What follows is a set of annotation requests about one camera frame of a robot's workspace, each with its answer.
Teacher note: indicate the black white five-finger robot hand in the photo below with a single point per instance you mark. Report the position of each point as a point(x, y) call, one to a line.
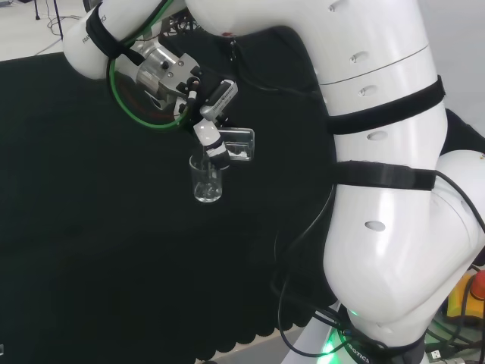
point(210, 136)

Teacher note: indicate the clear glass beaker with water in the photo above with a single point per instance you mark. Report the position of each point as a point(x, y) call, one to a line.
point(240, 146)

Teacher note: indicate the black bench cloth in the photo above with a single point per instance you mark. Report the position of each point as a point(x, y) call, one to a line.
point(94, 246)

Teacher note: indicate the yellow emergency stop button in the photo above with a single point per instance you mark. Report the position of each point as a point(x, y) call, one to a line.
point(468, 299)

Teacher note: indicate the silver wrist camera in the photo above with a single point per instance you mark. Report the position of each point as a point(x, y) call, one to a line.
point(221, 98)

